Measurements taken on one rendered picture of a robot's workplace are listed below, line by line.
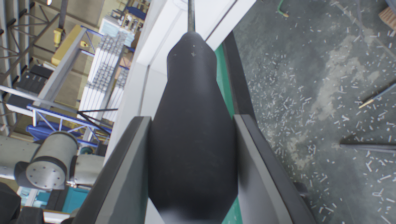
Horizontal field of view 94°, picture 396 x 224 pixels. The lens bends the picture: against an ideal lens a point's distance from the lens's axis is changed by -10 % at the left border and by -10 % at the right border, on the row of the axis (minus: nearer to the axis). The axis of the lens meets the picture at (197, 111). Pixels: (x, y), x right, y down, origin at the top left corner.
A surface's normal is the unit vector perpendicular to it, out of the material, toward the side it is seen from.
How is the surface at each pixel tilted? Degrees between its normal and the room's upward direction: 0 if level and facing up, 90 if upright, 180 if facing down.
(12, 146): 87
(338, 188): 0
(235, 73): 90
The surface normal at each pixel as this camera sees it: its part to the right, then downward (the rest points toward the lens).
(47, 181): 0.24, 0.45
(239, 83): 0.54, -0.54
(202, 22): 0.03, 0.77
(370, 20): -0.84, -0.32
